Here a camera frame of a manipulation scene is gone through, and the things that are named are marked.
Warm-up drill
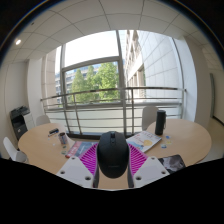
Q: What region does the black office printer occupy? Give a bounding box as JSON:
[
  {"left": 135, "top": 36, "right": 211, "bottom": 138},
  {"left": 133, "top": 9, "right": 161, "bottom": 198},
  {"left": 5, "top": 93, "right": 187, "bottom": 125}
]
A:
[{"left": 9, "top": 105, "right": 32, "bottom": 141}]

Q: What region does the black printed mouse pad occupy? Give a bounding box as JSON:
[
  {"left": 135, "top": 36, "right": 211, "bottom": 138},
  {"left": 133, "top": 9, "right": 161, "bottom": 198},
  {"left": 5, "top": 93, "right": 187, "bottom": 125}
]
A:
[{"left": 157, "top": 154, "right": 187, "bottom": 175}]

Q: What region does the blue and white printed cup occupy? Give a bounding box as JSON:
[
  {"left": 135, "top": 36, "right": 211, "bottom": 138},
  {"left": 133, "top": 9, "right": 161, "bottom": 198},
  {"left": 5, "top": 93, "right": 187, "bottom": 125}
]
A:
[{"left": 58, "top": 131, "right": 69, "bottom": 146}]

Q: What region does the black computer mouse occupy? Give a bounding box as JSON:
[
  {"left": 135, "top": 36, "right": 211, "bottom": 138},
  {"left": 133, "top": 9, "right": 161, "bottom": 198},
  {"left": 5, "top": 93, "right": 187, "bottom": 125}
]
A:
[{"left": 96, "top": 130, "right": 130, "bottom": 179}]

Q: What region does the metal balcony railing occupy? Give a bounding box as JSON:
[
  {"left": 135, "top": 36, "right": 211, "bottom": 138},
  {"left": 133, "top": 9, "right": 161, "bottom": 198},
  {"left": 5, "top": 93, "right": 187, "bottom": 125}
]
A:
[{"left": 40, "top": 86, "right": 185, "bottom": 136}]

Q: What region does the black cylindrical tumbler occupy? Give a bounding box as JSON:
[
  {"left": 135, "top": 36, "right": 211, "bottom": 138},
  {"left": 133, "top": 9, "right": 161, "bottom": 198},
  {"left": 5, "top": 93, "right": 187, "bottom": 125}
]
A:
[{"left": 154, "top": 109, "right": 167, "bottom": 136}]

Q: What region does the red magazine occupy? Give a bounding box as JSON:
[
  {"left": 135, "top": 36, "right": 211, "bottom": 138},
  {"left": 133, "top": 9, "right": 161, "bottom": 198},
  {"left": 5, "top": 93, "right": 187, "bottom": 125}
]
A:
[{"left": 64, "top": 140, "right": 99, "bottom": 159}]

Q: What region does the white chair with wooden legs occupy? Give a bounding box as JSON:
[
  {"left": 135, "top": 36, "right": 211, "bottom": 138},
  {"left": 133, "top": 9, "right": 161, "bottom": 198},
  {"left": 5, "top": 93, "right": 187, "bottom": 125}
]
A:
[{"left": 2, "top": 136, "right": 29, "bottom": 164}]

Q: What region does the white and blue magazine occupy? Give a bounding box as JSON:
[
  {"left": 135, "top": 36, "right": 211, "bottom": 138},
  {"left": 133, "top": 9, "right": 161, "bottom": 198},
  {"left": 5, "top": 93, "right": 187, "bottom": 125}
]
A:
[{"left": 125, "top": 130, "right": 163, "bottom": 154}]

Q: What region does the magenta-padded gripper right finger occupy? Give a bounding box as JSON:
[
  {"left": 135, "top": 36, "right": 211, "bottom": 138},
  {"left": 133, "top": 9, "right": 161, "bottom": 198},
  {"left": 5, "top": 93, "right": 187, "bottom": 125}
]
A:
[{"left": 126, "top": 143, "right": 170, "bottom": 189}]

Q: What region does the small dark blue box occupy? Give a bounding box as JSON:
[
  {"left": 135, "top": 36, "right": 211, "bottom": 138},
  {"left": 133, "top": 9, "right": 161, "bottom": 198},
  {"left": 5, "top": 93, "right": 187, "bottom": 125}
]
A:
[{"left": 48, "top": 127, "right": 60, "bottom": 136}]

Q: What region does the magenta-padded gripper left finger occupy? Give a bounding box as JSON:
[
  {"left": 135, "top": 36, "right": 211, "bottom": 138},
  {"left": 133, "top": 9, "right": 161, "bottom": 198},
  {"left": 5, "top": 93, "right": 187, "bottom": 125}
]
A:
[{"left": 55, "top": 143, "right": 101, "bottom": 189}]

